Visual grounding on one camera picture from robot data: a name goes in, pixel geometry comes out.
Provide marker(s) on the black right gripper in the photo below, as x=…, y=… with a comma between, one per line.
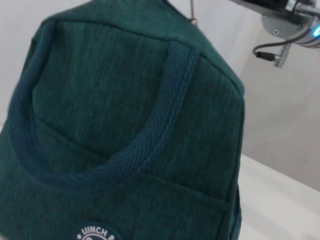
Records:
x=270, y=3

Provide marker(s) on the dark teal insulated lunch bag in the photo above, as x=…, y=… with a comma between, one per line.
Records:
x=120, y=130

